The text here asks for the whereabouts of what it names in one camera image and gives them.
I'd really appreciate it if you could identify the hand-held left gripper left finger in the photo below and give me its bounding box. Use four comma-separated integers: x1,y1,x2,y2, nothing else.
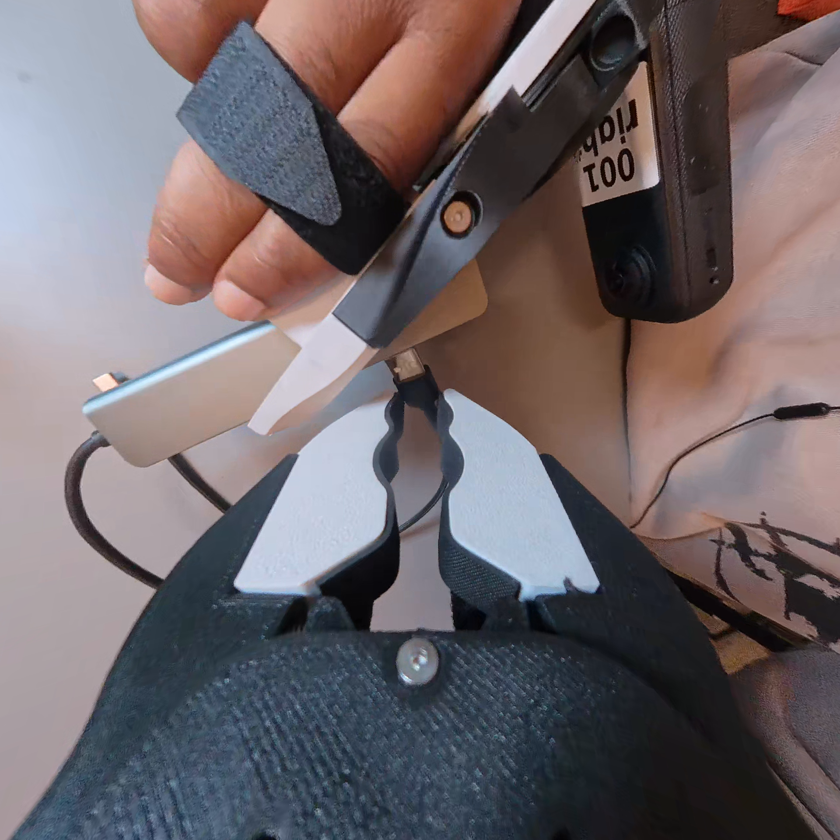
231,400,404,630

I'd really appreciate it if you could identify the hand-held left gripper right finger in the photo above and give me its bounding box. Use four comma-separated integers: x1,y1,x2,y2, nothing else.
435,387,602,632

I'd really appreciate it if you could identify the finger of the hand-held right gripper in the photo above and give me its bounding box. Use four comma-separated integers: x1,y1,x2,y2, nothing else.
247,314,379,437
392,258,491,360

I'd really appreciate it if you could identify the slim silver usb hub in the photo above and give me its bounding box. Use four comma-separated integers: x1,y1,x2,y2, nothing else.
82,320,303,468

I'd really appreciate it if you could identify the person's right hand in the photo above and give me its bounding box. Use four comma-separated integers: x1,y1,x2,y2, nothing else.
131,0,526,322

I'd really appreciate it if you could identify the person's torso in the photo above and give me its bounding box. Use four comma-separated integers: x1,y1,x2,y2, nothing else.
489,10,840,657

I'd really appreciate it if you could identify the thin black cord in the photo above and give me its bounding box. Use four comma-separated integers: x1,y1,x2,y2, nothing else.
629,403,840,530

